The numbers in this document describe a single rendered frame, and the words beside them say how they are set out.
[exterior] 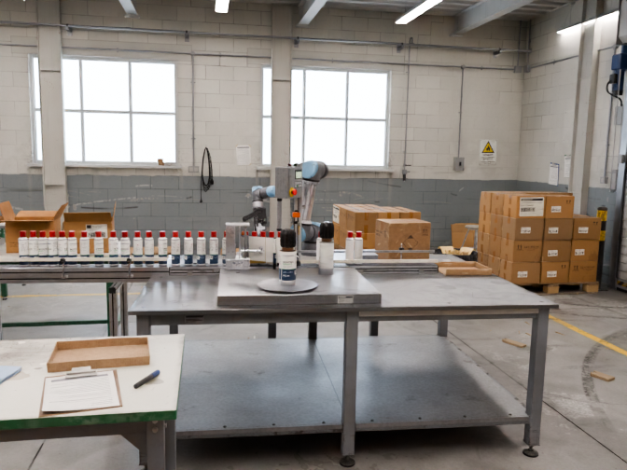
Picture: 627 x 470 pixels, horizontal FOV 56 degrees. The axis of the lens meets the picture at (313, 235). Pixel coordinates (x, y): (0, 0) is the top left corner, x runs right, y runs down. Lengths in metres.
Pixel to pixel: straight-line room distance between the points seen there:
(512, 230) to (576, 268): 0.93
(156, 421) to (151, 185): 7.24
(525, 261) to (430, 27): 4.27
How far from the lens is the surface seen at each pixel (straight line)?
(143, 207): 9.01
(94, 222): 4.73
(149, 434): 1.94
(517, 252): 6.99
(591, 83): 8.68
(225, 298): 2.86
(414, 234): 3.96
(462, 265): 4.04
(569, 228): 7.30
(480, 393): 3.61
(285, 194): 3.58
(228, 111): 8.96
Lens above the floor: 1.55
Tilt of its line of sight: 8 degrees down
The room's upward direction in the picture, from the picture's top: 1 degrees clockwise
